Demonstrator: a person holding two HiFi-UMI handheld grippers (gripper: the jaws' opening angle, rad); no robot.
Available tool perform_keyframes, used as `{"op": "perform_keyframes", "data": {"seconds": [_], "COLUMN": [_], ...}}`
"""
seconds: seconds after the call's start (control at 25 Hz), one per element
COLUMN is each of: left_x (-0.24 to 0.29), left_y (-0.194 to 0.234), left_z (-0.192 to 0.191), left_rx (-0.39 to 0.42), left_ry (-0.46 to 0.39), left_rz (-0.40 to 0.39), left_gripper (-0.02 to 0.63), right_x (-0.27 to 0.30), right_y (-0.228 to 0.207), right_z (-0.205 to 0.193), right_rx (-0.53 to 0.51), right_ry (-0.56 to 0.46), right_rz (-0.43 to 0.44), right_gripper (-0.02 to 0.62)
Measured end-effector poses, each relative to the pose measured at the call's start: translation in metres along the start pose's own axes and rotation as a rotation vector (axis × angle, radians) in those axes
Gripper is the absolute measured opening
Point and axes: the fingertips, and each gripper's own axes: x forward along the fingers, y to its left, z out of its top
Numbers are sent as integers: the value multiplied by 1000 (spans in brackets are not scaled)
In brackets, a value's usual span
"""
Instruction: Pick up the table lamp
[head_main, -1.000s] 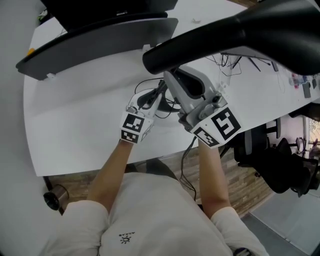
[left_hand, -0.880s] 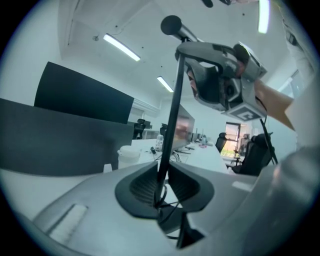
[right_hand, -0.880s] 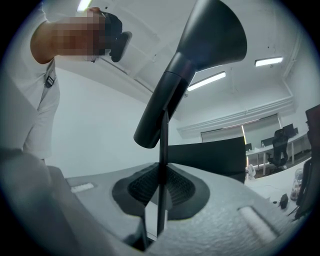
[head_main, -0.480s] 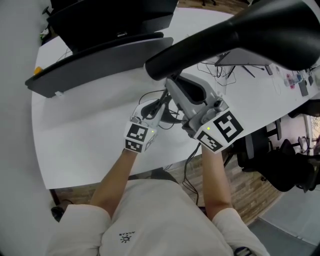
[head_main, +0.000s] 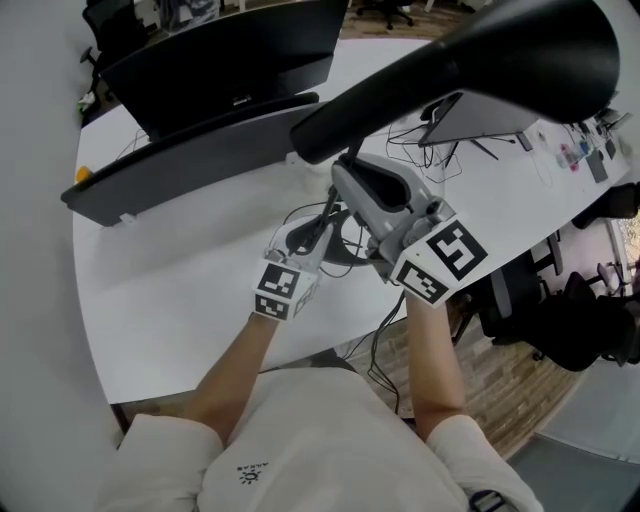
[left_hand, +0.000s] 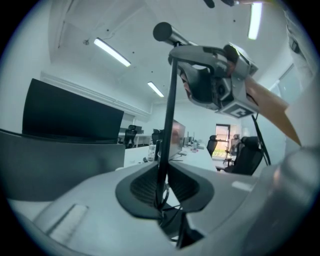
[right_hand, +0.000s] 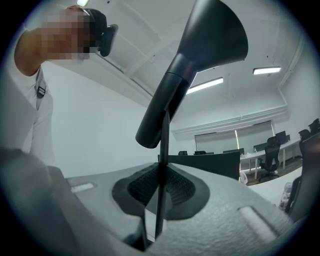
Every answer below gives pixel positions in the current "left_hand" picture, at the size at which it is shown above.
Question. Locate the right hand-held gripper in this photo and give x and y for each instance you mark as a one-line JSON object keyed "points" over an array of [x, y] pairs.
{"points": [[240, 95]]}

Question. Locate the person's white shirt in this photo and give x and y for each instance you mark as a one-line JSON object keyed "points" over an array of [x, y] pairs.
{"points": [[300, 25]]}

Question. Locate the ceiling light strip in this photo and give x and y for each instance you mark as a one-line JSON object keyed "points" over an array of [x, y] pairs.
{"points": [[255, 21], [112, 52], [155, 89]]}

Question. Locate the person's right forearm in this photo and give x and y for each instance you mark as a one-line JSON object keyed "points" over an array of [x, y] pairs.
{"points": [[270, 105]]}

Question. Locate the grey desk divider panel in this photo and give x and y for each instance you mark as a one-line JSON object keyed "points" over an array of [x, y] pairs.
{"points": [[50, 165]]}

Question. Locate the glass door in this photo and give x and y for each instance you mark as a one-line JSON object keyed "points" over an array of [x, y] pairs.
{"points": [[222, 140]]}

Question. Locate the pink item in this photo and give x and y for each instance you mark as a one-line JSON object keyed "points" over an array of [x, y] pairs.
{"points": [[194, 150]]}

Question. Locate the large black curved monitor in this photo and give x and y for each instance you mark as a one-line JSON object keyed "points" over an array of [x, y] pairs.
{"points": [[70, 112]]}

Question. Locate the large white office desk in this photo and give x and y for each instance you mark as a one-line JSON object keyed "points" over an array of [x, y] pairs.
{"points": [[200, 160]]}

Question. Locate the black monitor on stand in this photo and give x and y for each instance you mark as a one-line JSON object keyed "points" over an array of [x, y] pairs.
{"points": [[178, 140]]}

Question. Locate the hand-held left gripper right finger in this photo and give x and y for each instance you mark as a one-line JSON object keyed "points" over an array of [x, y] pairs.
{"points": [[225, 200]]}

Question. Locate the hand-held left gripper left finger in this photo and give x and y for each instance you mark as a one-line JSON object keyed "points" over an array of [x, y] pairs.
{"points": [[100, 212]]}

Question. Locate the white cup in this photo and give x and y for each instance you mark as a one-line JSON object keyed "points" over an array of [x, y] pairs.
{"points": [[151, 153]]}

